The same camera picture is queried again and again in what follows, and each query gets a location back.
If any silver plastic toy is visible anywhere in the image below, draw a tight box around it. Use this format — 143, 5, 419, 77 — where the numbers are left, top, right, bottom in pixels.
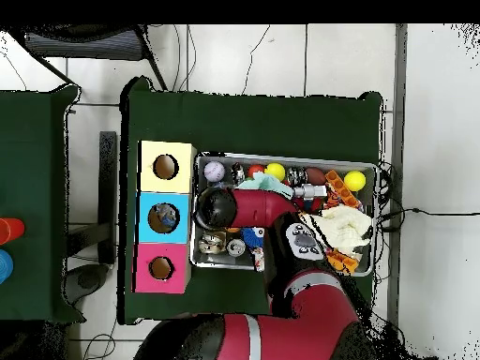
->
292, 183, 328, 200

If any white toy baseball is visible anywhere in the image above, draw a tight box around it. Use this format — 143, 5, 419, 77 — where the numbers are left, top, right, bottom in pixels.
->
202, 160, 226, 184

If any dark chair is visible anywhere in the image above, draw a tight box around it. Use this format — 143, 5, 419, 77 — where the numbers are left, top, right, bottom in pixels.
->
14, 24, 169, 92

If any red plastic cup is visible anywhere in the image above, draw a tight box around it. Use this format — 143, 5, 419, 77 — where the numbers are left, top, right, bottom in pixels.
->
0, 217, 26, 246

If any dark green side table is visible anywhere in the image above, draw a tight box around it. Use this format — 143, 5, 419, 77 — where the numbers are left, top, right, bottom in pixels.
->
0, 84, 85, 324

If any shallow clear mesh bin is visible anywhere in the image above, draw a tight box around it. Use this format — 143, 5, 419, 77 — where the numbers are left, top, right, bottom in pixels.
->
189, 152, 379, 278

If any yellow ball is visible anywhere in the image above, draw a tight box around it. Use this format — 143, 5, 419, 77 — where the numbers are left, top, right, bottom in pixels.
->
343, 171, 367, 192
263, 161, 287, 182

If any mint green waffle cloth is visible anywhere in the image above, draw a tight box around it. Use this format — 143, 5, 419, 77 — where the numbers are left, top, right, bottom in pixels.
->
235, 171, 295, 200

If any dark green tablecloth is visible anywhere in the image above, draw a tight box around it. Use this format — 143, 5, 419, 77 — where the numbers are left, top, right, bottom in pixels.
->
119, 76, 384, 326

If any blue plastic cup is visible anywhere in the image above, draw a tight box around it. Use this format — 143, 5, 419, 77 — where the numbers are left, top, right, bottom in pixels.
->
0, 248, 15, 285

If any black camera stand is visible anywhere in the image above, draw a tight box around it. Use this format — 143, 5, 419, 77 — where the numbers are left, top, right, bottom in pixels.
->
66, 130, 119, 265

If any crushed silver can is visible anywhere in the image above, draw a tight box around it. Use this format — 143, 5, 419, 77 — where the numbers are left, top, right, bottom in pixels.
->
198, 230, 228, 256

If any black power cable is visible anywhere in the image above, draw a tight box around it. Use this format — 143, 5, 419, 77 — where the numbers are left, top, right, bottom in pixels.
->
378, 206, 480, 219

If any grey stand foot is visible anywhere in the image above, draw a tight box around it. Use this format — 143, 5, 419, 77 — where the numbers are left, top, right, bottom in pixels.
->
64, 262, 111, 306

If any wooden box with three holes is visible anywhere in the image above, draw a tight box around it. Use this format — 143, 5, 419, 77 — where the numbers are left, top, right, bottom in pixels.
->
132, 140, 198, 295

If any brown toy football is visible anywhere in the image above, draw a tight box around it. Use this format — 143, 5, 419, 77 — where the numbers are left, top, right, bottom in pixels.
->
305, 167, 327, 187

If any cream waffle cloth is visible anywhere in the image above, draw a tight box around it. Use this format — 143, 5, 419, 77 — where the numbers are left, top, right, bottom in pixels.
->
308, 204, 373, 255

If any long orange toy brick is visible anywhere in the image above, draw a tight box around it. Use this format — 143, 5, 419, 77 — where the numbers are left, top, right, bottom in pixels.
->
324, 169, 362, 210

